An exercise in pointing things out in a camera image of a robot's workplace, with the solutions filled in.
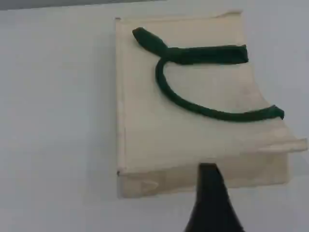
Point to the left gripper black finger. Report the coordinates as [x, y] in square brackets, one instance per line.
[212, 212]

